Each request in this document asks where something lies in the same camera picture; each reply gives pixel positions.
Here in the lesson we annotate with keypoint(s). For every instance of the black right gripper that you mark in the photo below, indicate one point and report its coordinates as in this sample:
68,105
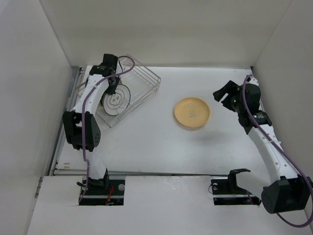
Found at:
233,89

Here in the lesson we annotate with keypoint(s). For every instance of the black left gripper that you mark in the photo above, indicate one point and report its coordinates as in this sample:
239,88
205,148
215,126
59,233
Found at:
112,90

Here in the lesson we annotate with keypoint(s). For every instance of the white plate black rim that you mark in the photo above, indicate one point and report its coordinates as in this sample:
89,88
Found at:
114,104

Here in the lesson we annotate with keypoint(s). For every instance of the yellow bear plate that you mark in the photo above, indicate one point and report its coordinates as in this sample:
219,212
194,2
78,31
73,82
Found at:
192,112

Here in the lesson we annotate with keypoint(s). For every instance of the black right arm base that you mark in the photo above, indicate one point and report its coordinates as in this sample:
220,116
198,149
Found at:
226,192

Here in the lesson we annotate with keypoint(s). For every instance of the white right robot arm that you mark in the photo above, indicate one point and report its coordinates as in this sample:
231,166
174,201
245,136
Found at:
285,189

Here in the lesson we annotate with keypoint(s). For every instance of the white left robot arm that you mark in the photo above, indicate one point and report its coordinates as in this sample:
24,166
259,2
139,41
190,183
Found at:
81,128

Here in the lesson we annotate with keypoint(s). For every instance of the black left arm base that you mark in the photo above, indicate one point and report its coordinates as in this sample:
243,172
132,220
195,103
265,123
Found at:
113,195

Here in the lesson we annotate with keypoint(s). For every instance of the clear wire dish rack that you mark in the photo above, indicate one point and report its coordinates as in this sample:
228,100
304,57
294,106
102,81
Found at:
141,81

